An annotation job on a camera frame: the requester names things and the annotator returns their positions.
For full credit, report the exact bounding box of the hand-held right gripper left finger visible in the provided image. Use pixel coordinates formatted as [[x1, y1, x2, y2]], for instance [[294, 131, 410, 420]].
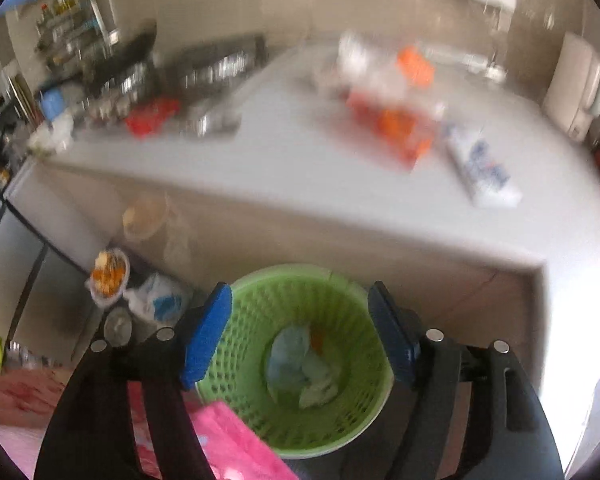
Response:
[[32, 282, 233, 480]]

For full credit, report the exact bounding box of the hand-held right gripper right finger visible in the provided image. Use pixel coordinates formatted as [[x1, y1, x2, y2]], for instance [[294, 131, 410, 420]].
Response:
[[367, 281, 566, 480]]

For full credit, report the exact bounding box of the green plastic basket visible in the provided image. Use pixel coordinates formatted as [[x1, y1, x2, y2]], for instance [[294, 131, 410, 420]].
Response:
[[195, 263, 398, 461]]

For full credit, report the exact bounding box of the red clear snack bag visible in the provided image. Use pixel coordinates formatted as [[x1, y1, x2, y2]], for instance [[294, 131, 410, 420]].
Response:
[[347, 87, 438, 166]]

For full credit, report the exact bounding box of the white plastic bag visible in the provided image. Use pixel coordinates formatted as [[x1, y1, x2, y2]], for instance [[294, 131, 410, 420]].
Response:
[[125, 272, 193, 323]]

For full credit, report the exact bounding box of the glass jar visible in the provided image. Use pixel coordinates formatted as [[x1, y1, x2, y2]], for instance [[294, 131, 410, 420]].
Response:
[[102, 307, 133, 346]]

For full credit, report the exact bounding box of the crumpled white blue wrapper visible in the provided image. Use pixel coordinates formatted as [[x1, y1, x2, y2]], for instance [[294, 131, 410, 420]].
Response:
[[267, 325, 341, 408]]

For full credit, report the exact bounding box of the pink printed mat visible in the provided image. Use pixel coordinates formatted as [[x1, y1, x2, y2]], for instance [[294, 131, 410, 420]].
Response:
[[0, 367, 301, 480]]

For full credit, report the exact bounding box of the bowl with orange food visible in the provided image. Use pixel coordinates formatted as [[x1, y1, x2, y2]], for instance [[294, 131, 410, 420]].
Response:
[[87, 249, 132, 307]]

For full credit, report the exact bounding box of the clear plastic cup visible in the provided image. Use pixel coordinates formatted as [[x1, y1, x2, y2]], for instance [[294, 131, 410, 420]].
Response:
[[122, 192, 178, 241]]

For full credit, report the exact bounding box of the white blue tissue packet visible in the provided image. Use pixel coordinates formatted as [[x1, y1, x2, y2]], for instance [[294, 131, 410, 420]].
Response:
[[442, 125, 523, 208]]

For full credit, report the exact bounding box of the small red packet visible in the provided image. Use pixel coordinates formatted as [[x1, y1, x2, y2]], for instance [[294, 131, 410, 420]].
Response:
[[125, 97, 181, 138]]

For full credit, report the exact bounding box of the gas stove with foil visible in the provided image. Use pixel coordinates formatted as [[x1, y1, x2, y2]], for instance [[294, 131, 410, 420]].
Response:
[[80, 35, 268, 138]]

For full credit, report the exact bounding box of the blue cloth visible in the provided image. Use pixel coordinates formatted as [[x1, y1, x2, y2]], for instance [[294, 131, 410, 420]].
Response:
[[40, 87, 66, 121]]

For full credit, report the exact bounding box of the black frying pan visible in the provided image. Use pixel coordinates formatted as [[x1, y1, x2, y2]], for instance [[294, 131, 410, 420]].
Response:
[[87, 32, 158, 91]]

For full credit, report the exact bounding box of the white electric kettle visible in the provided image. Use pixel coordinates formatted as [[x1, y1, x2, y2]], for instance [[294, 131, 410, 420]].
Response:
[[542, 31, 600, 143]]

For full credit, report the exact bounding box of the metal spice rack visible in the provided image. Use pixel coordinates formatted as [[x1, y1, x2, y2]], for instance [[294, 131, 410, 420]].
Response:
[[35, 0, 116, 68]]

